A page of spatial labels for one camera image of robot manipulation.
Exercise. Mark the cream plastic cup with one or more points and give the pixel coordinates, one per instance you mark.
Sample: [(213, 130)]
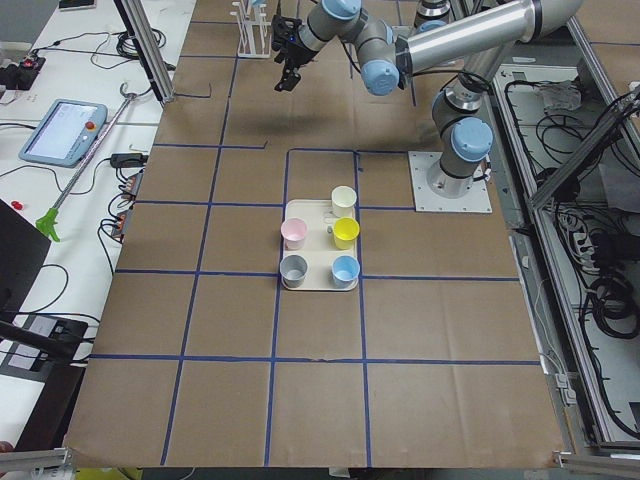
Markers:
[(343, 199)]

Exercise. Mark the reacher grabber tool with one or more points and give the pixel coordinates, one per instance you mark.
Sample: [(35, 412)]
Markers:
[(46, 224)]

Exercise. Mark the aluminium frame post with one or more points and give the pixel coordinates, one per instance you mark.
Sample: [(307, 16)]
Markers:
[(138, 27)]

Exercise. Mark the grey plastic cup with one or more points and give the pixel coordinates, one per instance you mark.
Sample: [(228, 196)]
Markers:
[(293, 270)]

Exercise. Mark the blue plastic cup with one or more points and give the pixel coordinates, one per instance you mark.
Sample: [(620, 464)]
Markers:
[(345, 271)]

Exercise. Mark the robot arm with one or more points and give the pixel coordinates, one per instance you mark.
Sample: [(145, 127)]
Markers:
[(431, 14), (389, 59)]

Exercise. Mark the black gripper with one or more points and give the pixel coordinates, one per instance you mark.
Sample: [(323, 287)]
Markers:
[(296, 51)]

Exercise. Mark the cream serving tray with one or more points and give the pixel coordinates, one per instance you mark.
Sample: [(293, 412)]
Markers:
[(319, 250)]

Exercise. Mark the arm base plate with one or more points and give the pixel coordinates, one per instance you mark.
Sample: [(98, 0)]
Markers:
[(436, 192)]

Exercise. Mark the white wire cup rack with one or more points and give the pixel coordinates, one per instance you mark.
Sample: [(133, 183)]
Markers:
[(254, 29)]

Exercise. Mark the pink plastic cup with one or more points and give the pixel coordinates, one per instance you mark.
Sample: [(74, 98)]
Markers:
[(294, 232)]

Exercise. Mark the yellow plastic cup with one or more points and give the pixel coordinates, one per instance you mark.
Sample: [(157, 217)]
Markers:
[(345, 233)]

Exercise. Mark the blue teach pendant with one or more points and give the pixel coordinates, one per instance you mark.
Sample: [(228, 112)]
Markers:
[(65, 134)]

